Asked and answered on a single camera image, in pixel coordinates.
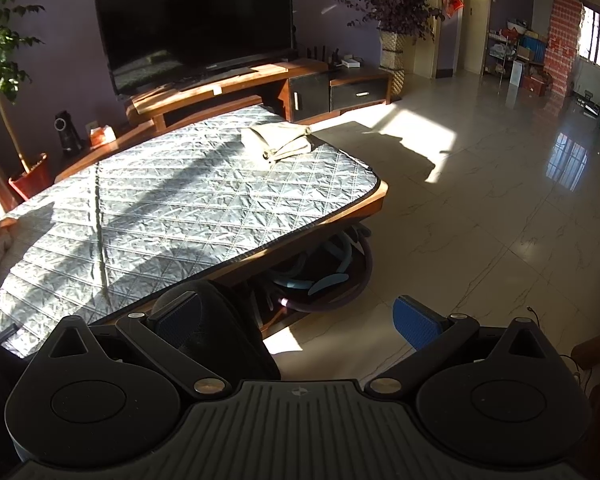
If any red brick pillar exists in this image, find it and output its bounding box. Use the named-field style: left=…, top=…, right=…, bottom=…
left=545, top=0, right=583, bottom=97

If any black router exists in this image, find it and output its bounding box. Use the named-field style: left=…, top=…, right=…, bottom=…
left=307, top=47, right=341, bottom=69

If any wooden table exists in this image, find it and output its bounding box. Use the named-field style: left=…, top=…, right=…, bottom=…
left=55, top=102, right=390, bottom=346

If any teal hose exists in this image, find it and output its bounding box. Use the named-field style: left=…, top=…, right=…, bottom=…
left=267, top=230, right=366, bottom=292

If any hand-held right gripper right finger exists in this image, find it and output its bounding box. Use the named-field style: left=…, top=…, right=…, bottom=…
left=364, top=295, right=562, bottom=400

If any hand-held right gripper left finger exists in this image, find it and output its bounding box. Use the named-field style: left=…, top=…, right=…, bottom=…
left=49, top=290, right=233, bottom=401

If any cream fleece sweater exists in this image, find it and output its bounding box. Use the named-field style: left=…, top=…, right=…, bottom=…
left=241, top=124, right=313, bottom=166

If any woven vase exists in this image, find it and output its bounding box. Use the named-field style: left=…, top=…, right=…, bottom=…
left=378, top=30, right=407, bottom=101

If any metal shelf rack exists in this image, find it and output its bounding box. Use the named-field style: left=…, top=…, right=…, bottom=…
left=485, top=20, right=548, bottom=96

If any green potted tree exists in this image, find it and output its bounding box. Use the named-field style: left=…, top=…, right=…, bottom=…
left=0, top=0, right=46, bottom=173

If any wooden TV stand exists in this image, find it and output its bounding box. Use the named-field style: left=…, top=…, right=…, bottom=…
left=125, top=57, right=393, bottom=128

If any black cylindrical device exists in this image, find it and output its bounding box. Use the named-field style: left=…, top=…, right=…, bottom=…
left=54, top=110, right=83, bottom=156

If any orange tissue box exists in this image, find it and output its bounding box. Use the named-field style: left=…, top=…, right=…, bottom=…
left=89, top=127, right=117, bottom=148

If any red plant pot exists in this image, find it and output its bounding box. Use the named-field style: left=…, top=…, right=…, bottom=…
left=8, top=152, right=51, bottom=201

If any grey quilted mat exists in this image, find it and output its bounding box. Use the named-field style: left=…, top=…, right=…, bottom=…
left=0, top=105, right=381, bottom=358

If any black television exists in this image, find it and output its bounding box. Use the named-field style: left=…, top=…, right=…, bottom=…
left=94, top=0, right=298, bottom=96

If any black cable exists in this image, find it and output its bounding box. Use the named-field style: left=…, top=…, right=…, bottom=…
left=527, top=307, right=588, bottom=378

